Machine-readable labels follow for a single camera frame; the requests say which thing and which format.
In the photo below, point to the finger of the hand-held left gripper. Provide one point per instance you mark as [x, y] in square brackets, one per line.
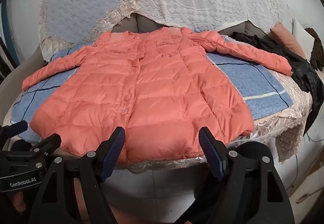
[18, 128]
[48, 143]

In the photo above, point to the orange puffer jacket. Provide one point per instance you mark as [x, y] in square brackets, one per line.
[157, 92]

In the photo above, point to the grey sofa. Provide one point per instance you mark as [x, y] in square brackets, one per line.
[141, 24]

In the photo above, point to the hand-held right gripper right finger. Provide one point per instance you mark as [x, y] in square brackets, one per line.
[209, 154]

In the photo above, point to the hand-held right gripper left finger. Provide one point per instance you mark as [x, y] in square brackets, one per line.
[114, 155]

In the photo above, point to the dark brown cloth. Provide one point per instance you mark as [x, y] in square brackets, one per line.
[317, 49]

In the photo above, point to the blue plaid blanket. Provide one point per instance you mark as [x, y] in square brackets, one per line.
[248, 79]

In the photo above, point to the black garment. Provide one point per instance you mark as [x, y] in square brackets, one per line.
[301, 69]

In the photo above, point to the pink pillow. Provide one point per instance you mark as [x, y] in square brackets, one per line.
[288, 39]

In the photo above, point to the beige lace sofa cover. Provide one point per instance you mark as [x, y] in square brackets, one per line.
[291, 112]

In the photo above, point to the light blue lace-trimmed cover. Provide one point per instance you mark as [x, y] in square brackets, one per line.
[83, 11]

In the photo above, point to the white pillow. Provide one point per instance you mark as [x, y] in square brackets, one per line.
[302, 36]

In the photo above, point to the blue striped curtain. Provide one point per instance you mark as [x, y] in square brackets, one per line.
[5, 24]

